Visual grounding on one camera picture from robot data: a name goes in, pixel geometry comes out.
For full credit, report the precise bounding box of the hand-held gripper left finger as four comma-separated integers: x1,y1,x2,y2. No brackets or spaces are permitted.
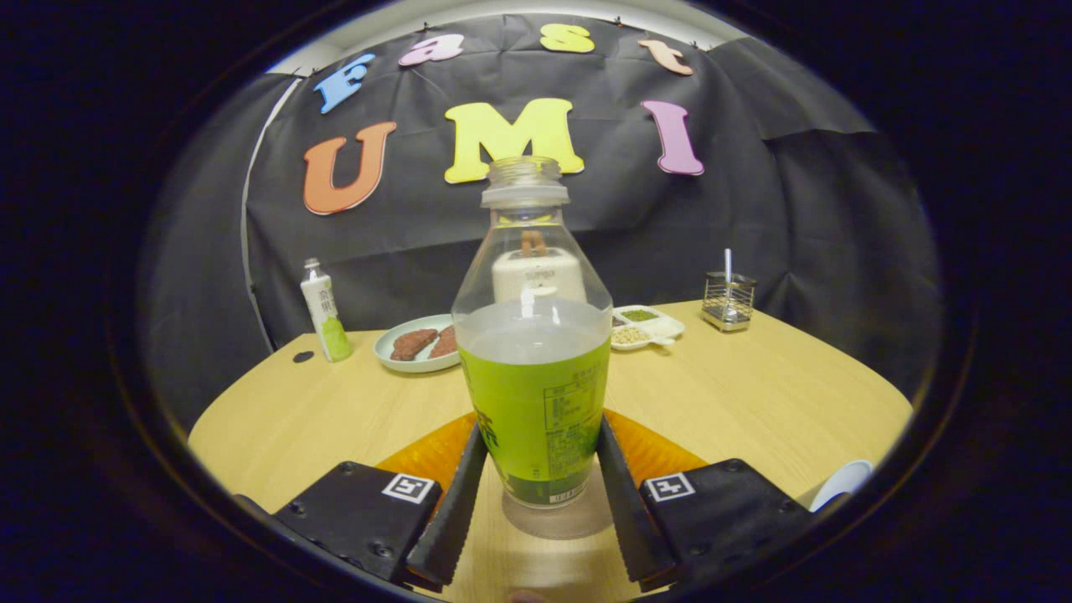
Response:
272,410,489,591

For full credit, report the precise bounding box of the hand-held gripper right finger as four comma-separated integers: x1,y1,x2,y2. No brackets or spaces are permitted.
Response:
596,409,813,591

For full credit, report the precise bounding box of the clear juice bottle green label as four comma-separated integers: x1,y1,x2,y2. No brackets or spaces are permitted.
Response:
451,156,613,509

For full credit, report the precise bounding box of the pale blue cup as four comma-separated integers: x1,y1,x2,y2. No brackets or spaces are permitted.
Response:
808,459,874,513

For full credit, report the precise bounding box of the small white green bottle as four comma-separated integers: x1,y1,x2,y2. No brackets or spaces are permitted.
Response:
301,258,354,363

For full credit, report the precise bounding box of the wooden table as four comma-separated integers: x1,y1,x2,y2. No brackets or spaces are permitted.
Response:
188,300,914,603

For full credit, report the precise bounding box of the pale green plate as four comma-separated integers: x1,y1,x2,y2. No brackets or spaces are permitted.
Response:
374,314,461,374

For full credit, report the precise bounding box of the white divided seed dish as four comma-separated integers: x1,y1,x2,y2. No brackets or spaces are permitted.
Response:
610,305,686,351

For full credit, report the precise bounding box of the cream toaster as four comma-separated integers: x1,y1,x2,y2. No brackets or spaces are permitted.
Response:
492,249,587,304

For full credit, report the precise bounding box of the wire mesh holder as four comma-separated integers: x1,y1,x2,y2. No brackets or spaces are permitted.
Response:
702,271,757,332

